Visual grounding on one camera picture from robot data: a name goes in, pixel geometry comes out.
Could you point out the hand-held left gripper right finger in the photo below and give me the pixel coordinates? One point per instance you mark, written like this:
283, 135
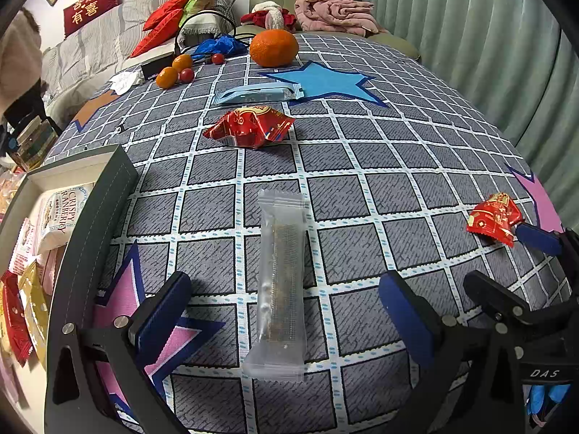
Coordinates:
402, 312

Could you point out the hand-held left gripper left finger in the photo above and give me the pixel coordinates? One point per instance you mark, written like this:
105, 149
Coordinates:
163, 312

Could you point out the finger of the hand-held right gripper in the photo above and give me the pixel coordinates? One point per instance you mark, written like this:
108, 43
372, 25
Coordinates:
491, 294
538, 237

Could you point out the red puffy snack packet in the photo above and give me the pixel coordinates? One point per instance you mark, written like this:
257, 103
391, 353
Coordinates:
249, 126
495, 219

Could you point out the black box with white inside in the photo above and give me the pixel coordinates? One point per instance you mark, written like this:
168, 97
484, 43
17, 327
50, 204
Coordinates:
90, 217

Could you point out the transparent snack bar packet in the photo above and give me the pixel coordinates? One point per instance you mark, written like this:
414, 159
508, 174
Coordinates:
278, 280

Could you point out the yellow snack packet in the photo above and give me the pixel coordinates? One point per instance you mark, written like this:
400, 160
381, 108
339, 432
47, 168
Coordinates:
34, 307

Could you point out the long red snack packet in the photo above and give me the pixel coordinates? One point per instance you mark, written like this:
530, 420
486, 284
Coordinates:
16, 316

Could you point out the clear bag of snacks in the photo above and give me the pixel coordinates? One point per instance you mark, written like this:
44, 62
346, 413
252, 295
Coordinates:
11, 190

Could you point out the person's right hand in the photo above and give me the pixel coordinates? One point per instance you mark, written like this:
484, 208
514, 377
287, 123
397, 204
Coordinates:
543, 398

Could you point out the grey checked tablecloth with stars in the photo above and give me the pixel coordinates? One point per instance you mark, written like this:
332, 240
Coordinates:
362, 181

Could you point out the pink and white snack packet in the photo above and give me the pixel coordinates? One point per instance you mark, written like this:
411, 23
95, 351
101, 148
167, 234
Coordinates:
22, 246

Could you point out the pale green curtain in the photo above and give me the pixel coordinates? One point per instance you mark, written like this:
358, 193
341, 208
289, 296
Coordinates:
475, 40

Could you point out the stack of boxes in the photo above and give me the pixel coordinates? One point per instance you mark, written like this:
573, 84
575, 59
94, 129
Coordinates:
34, 142

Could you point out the crumpled white paper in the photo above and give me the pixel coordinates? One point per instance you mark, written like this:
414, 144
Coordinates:
124, 82

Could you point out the small orange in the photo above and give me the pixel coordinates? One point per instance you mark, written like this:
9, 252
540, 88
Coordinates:
182, 61
166, 77

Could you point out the light blue snack packet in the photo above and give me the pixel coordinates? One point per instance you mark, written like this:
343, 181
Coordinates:
258, 94

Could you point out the red cherry tomato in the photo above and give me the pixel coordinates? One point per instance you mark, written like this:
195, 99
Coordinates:
186, 74
218, 58

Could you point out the black power adapter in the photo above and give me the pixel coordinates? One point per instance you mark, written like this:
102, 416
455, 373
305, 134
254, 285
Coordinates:
156, 65

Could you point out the grey striped sofa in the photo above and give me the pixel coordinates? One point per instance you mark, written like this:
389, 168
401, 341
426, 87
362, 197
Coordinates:
90, 54

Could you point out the blue plastic bag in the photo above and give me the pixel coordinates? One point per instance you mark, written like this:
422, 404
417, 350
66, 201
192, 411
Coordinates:
217, 45

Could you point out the large orange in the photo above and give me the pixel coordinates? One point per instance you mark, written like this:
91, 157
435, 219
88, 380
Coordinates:
273, 48

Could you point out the pink blanket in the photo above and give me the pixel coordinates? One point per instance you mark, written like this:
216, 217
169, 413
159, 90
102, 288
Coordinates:
334, 11

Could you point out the dark red cushion gold print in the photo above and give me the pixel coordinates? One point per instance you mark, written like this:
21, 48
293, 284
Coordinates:
90, 7

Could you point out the white and red plush toy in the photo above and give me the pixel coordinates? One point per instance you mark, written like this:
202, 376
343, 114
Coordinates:
269, 16

